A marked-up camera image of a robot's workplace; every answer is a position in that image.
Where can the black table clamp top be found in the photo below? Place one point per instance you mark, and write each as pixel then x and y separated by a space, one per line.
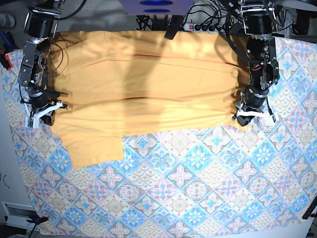
pixel 174 26

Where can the white vent box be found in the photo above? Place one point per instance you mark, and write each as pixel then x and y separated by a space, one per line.
pixel 16 215

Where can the white blue logo panel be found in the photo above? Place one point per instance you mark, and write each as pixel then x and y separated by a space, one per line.
pixel 167 7

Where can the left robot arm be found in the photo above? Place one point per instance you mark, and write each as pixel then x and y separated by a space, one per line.
pixel 259 23

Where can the orange-tipped clamp bottom left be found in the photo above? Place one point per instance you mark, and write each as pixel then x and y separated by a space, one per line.
pixel 37 220

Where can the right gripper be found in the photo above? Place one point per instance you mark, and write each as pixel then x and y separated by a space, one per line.
pixel 46 113

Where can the white power strip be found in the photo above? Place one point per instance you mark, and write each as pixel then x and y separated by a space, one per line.
pixel 206 28

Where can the orange T-shirt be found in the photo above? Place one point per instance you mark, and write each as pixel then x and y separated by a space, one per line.
pixel 128 83

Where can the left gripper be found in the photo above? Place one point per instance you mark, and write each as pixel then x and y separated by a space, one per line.
pixel 245 114

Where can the patterned blue tablecloth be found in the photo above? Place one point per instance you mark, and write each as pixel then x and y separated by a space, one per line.
pixel 185 183

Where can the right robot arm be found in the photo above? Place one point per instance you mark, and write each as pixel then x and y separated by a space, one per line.
pixel 40 26

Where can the black clamp bottom right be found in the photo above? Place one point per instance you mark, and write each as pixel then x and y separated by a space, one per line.
pixel 309 212

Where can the red-handled clamp left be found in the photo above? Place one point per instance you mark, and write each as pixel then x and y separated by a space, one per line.
pixel 5 61

